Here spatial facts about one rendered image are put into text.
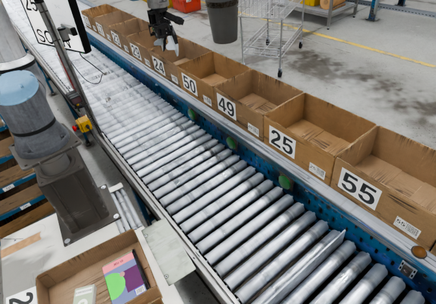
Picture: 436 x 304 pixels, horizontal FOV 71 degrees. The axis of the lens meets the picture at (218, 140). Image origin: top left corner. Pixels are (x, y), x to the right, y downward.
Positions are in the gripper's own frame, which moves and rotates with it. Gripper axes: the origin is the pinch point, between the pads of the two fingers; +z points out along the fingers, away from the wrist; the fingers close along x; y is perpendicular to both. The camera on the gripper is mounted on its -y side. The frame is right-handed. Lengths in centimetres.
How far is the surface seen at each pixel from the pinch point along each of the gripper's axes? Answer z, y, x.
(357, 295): 62, 9, 107
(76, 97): 24, 36, -47
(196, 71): 33, -40, -37
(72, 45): 2, 23, -66
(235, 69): 30, -53, -12
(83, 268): 61, 75, 26
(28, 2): -19, 30, -93
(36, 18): -11, 30, -92
